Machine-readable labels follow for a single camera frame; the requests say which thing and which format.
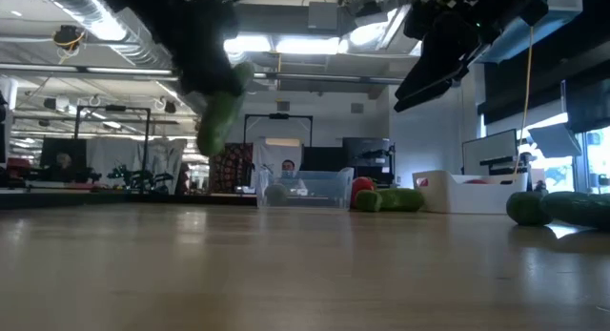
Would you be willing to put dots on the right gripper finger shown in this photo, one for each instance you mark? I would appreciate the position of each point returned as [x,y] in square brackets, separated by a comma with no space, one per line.
[443,49]
[429,90]

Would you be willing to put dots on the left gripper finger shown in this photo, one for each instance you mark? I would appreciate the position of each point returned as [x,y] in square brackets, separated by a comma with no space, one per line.
[209,66]

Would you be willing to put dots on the dark green cucumber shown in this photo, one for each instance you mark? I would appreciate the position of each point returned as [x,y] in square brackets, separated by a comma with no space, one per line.
[217,126]
[579,209]

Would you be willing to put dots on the red tomato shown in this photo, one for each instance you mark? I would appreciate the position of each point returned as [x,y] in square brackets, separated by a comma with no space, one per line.
[476,181]
[362,185]

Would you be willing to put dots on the short bright green cucumber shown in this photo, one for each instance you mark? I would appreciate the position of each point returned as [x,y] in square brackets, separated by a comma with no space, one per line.
[402,200]

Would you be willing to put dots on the background black robot arm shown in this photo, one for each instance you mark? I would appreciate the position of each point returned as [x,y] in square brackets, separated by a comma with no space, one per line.
[138,179]

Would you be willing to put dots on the ceiling light panel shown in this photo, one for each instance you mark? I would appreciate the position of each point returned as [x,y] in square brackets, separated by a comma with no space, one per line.
[248,44]
[307,46]

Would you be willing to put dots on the black shelf cabinet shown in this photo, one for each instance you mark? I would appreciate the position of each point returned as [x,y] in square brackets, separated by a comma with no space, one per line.
[369,150]

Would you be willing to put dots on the long ceiling light strip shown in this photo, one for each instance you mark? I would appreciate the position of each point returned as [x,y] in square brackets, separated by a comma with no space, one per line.
[107,28]

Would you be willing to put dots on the grey monitor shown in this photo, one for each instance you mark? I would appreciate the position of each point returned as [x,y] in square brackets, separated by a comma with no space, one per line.
[488,152]

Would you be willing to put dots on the dark red patterned cloth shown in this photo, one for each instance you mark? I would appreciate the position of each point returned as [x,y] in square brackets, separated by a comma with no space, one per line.
[231,168]

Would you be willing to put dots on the horizontal grey pipe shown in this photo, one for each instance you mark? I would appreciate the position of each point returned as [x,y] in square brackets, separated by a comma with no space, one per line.
[324,77]

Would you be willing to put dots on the white cloth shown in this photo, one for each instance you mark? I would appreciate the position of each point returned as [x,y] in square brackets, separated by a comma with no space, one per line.
[105,159]
[274,152]

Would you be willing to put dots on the white plastic basket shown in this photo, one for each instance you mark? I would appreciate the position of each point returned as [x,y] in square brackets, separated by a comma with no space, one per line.
[457,197]

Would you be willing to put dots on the grey ceiling box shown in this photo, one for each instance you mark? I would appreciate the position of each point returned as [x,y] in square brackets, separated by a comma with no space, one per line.
[323,16]

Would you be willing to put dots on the black panel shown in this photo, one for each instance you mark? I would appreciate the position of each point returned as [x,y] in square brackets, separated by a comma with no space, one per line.
[324,158]

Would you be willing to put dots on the person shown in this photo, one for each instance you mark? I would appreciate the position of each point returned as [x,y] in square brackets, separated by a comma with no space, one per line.
[63,160]
[288,166]

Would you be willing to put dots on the dark tilted monitor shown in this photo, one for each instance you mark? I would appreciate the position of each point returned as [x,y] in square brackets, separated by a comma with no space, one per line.
[555,141]

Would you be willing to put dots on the clear plastic bin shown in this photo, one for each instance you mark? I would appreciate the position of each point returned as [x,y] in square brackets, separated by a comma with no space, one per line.
[329,192]

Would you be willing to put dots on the dark small bottle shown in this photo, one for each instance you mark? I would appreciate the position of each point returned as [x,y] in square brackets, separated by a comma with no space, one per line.
[540,186]

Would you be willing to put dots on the black screen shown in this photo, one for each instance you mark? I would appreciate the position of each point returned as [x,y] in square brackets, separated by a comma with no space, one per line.
[47,150]

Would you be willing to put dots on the pale blue rectangular duct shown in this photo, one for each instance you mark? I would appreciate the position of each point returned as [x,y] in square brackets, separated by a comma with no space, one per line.
[534,40]

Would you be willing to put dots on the large silver air duct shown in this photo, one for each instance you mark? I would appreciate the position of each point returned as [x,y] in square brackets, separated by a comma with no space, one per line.
[138,52]

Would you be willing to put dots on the black stand frame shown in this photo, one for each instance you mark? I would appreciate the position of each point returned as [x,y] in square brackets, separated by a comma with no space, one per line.
[115,108]
[278,116]

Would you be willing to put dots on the black aluminium frame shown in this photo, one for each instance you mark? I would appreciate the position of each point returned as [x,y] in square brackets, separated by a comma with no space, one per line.
[143,200]

